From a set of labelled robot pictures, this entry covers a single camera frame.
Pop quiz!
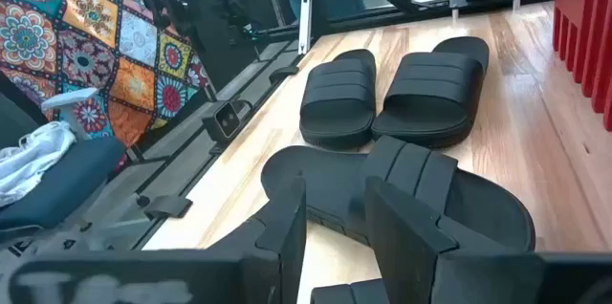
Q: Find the dark blue chair seat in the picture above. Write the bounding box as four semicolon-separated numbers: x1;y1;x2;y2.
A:
0;136;128;233

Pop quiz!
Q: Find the white upright strip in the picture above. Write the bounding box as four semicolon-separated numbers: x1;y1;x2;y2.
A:
296;0;313;56

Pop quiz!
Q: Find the red plastic bin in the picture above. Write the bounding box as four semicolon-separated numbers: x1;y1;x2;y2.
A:
552;0;612;133

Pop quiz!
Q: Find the small black table camera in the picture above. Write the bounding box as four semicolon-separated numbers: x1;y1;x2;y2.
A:
201;98;254;145

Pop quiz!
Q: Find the white chair armrest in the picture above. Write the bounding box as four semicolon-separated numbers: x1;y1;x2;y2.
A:
40;86;100;141

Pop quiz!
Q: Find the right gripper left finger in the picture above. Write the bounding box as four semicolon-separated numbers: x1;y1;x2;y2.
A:
205;176;308;304

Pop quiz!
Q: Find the black machine with green lights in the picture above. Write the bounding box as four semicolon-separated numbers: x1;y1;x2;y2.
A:
137;0;336;52

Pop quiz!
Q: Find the black rubber slide sandal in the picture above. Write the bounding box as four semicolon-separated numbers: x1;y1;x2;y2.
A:
298;48;378;151
370;35;492;150
309;278;391;304
260;134;537;253

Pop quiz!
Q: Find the colourful patchwork cloth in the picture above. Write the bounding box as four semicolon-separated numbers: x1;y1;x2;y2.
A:
0;0;214;150

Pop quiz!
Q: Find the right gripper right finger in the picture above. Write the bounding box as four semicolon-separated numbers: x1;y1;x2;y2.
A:
364;174;533;304

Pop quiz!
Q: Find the black aluminium table frame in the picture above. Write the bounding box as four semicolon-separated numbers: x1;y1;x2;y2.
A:
80;0;558;252

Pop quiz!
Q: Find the white crumpled cloth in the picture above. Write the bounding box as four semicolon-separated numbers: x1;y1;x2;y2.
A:
0;120;77;208

